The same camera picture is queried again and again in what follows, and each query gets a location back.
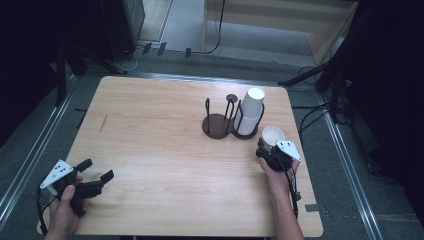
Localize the black cabinet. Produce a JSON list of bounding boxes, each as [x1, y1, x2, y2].
[[99, 0, 146, 62]]

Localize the black floor cables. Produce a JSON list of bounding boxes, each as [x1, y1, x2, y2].
[[292, 64, 336, 136]]

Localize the black metal stand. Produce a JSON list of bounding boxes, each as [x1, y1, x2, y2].
[[278, 33, 356, 125], [54, 41, 128, 108]]

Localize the hand-held gripper cable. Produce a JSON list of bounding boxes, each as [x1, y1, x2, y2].
[[282, 162, 303, 220], [35, 185, 52, 237]]

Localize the metal floor rail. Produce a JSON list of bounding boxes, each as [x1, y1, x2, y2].
[[0, 75, 81, 222], [316, 93, 384, 240]]

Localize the right hand-held gripper cable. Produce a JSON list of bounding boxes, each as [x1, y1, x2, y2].
[[282, 162, 303, 220]]

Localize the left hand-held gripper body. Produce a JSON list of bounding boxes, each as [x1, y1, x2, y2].
[[39, 159, 104, 218]]

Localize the left hand-held gripper cable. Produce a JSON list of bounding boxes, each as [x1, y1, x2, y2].
[[35, 185, 52, 237]]

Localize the light wooden shelf unit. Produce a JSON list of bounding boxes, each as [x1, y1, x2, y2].
[[201, 0, 360, 66]]

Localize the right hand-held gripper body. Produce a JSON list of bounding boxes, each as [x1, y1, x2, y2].
[[255, 140, 303, 173]]

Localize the person's left hand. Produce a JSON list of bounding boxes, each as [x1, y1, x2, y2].
[[44, 184, 89, 240]]

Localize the white paper cup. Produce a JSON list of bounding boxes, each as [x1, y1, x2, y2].
[[239, 87, 266, 118], [233, 112, 263, 136], [261, 125, 287, 152]]

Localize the black hanging cable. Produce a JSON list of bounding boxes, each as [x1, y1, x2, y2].
[[199, 0, 227, 56]]

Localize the black curtain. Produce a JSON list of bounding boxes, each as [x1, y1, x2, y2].
[[343, 0, 424, 228], [0, 0, 105, 148]]

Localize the black wire cup holder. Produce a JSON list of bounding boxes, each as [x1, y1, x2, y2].
[[201, 94, 266, 140]]

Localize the white floor cable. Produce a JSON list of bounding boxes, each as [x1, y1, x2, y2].
[[123, 45, 145, 73]]

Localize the person's right hand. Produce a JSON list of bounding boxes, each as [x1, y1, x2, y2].
[[259, 158, 300, 198]]

